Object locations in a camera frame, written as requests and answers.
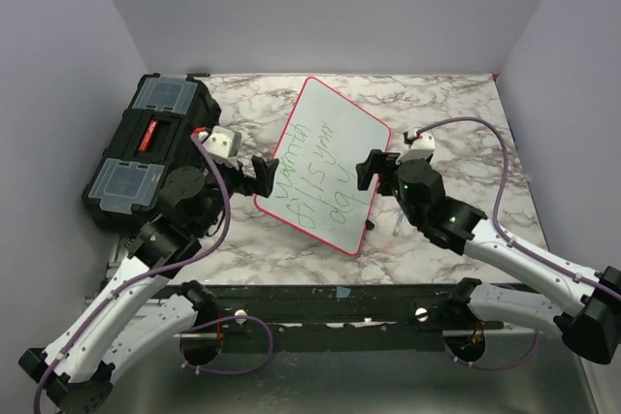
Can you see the white marker pen body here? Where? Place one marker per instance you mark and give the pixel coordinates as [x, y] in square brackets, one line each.
[398, 224]

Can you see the pink-framed whiteboard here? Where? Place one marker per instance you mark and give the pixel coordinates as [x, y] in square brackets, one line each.
[315, 186]

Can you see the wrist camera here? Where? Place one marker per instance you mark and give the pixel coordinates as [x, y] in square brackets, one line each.
[222, 144]
[420, 146]

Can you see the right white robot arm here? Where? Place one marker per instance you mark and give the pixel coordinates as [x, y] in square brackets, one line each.
[575, 303]

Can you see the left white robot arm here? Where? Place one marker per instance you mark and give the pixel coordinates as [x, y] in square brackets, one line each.
[78, 370]

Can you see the black plastic toolbox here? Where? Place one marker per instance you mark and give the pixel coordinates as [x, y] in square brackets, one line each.
[151, 140]

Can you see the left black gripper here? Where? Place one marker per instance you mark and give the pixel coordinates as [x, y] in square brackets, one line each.
[261, 183]

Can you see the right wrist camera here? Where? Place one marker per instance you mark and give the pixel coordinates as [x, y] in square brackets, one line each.
[420, 146]

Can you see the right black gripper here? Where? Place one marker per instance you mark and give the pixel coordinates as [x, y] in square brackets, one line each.
[377, 161]

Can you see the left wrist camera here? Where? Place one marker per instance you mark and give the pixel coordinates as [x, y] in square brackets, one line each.
[222, 144]

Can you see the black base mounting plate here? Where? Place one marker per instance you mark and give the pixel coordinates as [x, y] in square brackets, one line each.
[317, 318]

